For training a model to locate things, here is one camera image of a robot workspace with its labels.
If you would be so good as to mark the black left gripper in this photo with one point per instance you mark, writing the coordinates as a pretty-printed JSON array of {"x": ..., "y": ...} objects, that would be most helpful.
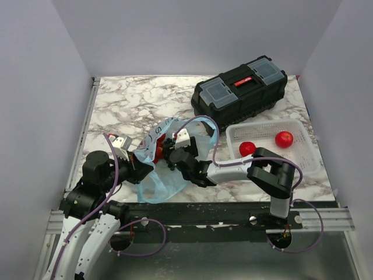
[{"x": 139, "y": 169}]

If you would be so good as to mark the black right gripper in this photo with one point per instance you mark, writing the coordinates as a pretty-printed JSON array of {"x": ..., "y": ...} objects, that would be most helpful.
[{"x": 192, "y": 149}]

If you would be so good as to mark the small fake fruit cluster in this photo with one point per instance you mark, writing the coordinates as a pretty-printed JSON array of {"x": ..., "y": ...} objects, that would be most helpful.
[{"x": 159, "y": 155}]

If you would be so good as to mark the light blue plastic bag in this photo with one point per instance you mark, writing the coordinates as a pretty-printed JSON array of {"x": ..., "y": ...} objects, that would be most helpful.
[{"x": 162, "y": 183}]

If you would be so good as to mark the red fruit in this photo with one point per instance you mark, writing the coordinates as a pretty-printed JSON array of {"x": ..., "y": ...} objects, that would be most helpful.
[{"x": 247, "y": 148}]

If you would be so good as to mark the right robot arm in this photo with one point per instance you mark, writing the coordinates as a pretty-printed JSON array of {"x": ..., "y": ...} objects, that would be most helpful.
[{"x": 272, "y": 173}]

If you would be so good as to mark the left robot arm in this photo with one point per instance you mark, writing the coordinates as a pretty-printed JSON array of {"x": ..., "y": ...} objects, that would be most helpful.
[{"x": 90, "y": 219}]

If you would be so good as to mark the red fake apple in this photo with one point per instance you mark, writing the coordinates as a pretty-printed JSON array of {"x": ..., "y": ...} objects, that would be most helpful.
[{"x": 284, "y": 139}]

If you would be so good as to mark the black plastic toolbox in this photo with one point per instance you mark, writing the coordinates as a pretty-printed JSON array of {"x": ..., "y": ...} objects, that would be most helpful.
[{"x": 240, "y": 93}]

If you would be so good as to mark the white perforated plastic basket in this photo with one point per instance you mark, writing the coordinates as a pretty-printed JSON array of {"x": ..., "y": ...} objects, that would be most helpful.
[{"x": 302, "y": 152}]

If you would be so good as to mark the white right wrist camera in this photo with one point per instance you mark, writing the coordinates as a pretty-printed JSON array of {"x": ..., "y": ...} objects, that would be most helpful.
[{"x": 181, "y": 139}]

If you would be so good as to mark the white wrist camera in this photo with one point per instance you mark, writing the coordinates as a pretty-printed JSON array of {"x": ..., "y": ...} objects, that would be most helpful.
[
  {"x": 121, "y": 145},
  {"x": 181, "y": 139}
]

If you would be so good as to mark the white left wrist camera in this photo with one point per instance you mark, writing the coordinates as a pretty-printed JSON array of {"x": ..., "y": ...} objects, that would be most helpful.
[{"x": 121, "y": 145}]

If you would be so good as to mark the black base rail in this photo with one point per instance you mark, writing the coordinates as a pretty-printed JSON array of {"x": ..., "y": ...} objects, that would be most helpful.
[{"x": 202, "y": 223}]

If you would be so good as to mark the aluminium frame rail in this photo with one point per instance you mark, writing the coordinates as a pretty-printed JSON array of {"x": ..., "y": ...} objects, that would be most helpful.
[{"x": 64, "y": 112}]

